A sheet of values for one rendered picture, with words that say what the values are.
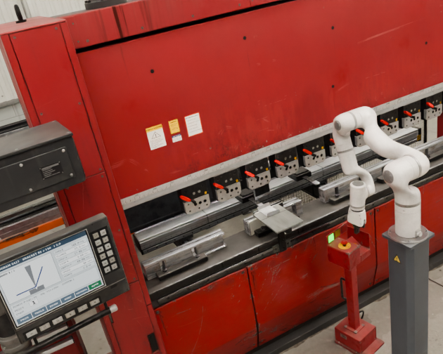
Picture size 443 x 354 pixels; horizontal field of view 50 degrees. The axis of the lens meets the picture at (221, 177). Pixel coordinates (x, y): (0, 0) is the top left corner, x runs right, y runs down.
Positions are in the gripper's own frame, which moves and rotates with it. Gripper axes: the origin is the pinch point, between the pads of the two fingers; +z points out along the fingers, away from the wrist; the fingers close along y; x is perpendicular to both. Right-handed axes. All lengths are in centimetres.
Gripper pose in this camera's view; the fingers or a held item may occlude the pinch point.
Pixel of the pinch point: (356, 230)
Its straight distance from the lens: 289.0
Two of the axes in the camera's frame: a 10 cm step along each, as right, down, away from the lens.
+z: 1.2, 8.7, 4.8
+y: 6.4, 3.0, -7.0
